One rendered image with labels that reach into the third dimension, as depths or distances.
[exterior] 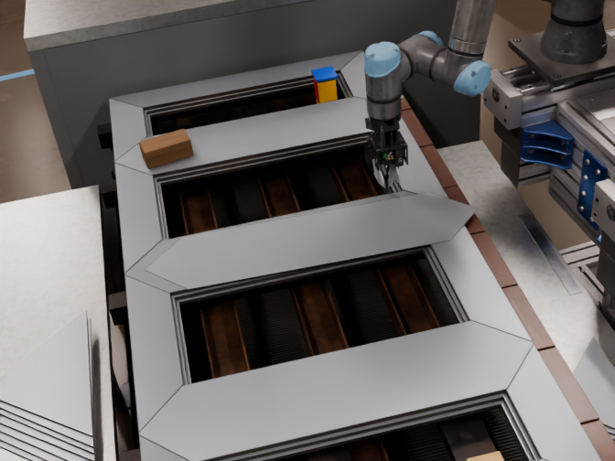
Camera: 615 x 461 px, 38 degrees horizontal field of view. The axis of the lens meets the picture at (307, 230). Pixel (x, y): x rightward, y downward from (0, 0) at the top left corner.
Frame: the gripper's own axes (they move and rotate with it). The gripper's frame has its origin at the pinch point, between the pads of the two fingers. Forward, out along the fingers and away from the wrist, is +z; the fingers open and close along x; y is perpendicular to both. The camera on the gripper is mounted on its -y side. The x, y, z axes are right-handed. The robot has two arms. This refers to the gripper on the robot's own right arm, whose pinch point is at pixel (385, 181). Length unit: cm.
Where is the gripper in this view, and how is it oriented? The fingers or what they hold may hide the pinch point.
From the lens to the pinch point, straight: 212.0
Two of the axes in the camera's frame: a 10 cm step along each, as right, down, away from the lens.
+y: 2.1, 6.0, -7.7
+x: 9.7, -2.0, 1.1
